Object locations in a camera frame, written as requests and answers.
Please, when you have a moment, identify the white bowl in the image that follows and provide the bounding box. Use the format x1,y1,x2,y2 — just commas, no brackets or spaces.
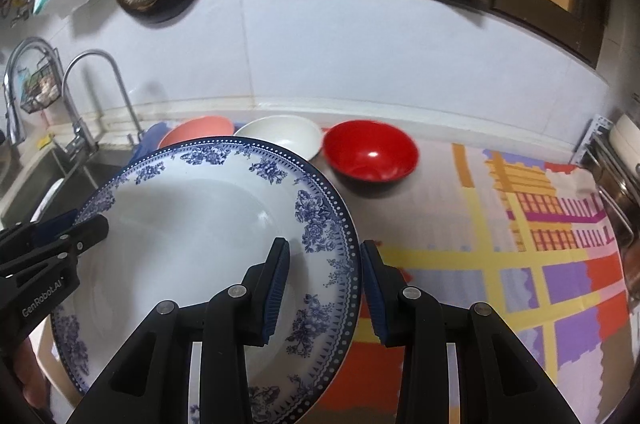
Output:
233,115,323,161

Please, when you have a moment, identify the blue floral white plate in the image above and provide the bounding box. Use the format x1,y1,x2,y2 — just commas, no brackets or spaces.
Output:
49,138,362,422

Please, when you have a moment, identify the pink bowl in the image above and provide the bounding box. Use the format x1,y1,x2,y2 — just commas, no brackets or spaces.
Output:
158,115,235,151

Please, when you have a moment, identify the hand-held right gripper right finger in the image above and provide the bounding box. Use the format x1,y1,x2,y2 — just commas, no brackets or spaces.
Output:
361,240,556,424

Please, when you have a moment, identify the stainless steel sink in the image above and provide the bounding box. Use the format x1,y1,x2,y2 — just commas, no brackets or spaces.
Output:
0,144,126,230

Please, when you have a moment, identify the steel pots rack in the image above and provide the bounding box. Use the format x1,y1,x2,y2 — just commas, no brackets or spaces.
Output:
585,144,640,247

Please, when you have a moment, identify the black wire basket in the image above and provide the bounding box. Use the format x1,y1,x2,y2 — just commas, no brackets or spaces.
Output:
19,49,66,114

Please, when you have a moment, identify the person's left hand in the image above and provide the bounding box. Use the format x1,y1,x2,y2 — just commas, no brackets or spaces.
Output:
12,339,48,410

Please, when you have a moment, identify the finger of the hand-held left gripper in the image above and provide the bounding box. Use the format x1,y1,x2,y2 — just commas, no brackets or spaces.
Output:
50,216,109,262
0,210,77,255

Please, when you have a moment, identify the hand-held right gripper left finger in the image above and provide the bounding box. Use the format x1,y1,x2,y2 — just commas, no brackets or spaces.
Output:
65,238,292,424

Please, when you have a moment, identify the colourful patterned table mat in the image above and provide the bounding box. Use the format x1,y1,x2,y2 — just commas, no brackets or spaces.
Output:
131,120,630,424

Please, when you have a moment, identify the thin chrome gooseneck faucet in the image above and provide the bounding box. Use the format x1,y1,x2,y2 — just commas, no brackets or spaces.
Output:
61,49,146,155

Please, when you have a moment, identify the red and black bowl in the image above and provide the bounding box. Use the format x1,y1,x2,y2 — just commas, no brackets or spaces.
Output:
322,120,420,186

